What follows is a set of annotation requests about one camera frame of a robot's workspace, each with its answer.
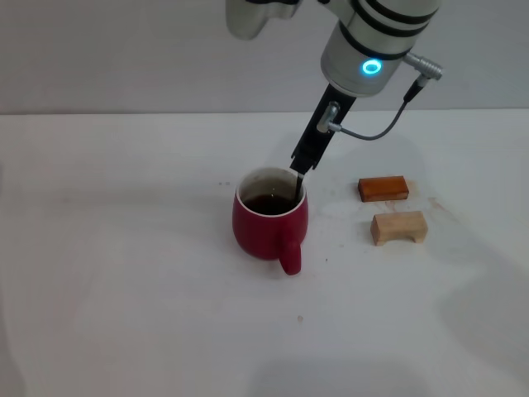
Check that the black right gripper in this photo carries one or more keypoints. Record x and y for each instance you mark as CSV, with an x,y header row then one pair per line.
x,y
318,136

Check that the red ceramic coffee cup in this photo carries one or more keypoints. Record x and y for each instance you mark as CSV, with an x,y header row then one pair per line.
x,y
260,235

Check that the light wooden spoon rest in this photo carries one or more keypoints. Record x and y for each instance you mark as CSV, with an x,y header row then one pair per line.
x,y
396,225

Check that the dark orange wooden block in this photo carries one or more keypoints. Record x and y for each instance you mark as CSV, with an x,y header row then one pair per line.
x,y
382,188

